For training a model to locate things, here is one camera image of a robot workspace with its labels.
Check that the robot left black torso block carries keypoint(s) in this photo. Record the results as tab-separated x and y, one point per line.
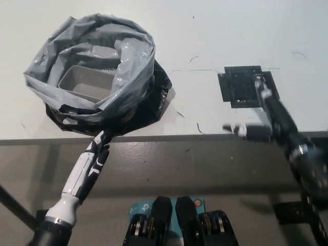
161	212

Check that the black tape patch on table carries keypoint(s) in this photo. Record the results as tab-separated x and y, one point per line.
238	87

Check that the small grey rectangular basket container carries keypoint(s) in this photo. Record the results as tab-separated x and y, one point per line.
87	85

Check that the teal TP-Link box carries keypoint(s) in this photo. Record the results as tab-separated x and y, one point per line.
139	207

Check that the black metal table leg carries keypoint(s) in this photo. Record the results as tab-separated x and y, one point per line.
15	205

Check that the robot right black white hand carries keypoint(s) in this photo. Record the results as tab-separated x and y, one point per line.
282	123

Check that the grey black plastic bag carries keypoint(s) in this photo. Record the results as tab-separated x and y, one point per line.
133	77

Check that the robot left white black hand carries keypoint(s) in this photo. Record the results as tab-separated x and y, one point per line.
84	166

